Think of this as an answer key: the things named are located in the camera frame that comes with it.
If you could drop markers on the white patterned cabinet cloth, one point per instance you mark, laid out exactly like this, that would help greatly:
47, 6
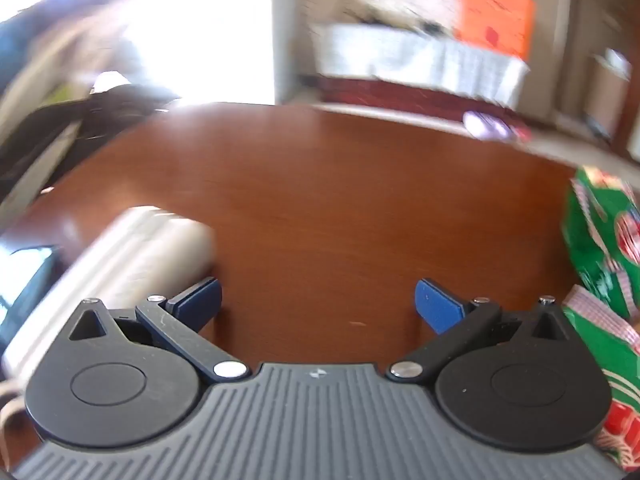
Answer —
418, 60

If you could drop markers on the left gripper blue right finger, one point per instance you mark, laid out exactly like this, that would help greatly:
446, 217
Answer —
437, 307

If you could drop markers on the green shrimp chips bag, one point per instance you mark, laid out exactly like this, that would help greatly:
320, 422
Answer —
601, 231
614, 343

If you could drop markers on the white chest freezer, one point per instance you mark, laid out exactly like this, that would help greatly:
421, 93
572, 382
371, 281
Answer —
294, 66

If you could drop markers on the white black electric scooter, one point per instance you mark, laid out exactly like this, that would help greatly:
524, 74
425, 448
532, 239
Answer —
68, 73

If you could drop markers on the red wooden tv cabinet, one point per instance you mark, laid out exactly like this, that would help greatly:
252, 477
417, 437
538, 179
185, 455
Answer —
399, 98

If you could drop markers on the orange gift box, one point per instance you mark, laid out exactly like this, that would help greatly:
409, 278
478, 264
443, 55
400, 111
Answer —
504, 26

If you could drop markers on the purple detergent bottle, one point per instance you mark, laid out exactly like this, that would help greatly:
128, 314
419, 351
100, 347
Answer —
485, 127

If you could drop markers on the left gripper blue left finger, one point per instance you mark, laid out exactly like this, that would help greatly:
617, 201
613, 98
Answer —
197, 305

